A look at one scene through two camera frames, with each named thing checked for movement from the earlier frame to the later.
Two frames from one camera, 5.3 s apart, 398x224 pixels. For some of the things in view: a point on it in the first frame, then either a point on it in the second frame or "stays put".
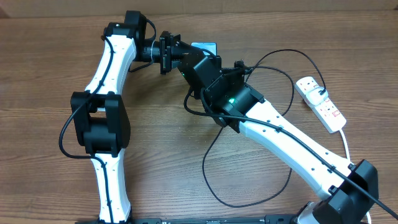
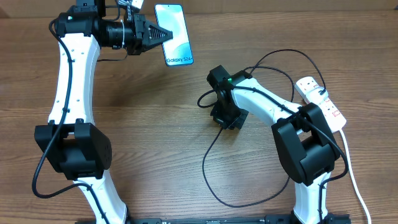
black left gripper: (168, 46) to (142, 28)
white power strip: (326, 112) stays put
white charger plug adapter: (314, 98) stays put
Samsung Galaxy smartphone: (206, 45) to (177, 51)
